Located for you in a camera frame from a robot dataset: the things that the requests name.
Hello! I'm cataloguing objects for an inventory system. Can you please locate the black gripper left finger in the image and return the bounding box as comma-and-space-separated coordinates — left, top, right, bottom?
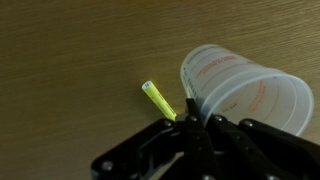
90, 97, 222, 180

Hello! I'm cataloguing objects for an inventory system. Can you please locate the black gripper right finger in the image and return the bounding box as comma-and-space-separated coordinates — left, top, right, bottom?
205, 114, 320, 180

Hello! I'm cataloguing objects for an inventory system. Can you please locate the translucent plastic measuring cup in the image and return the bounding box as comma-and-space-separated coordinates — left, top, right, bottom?
179, 43, 315, 138

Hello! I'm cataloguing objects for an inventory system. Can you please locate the small yellow block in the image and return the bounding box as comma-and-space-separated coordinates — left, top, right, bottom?
141, 80, 178, 122

